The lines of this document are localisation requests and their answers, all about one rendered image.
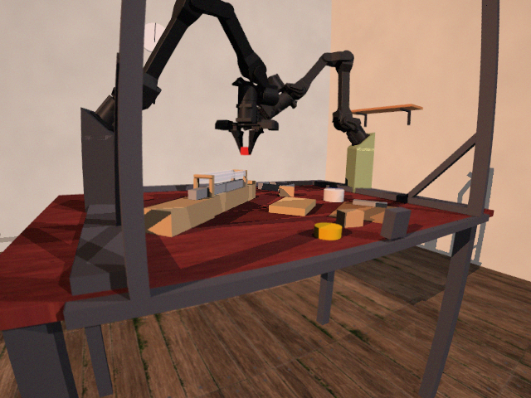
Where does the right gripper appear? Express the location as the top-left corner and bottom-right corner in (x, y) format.
(258, 102), (283, 119)

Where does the orange short cylinder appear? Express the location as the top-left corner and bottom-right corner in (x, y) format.
(314, 222), (342, 240)

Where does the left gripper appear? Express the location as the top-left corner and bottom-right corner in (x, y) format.
(215, 100), (279, 154)

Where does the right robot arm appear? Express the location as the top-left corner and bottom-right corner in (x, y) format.
(268, 51), (370, 146)

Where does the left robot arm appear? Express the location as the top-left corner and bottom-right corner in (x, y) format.
(90, 0), (280, 131)

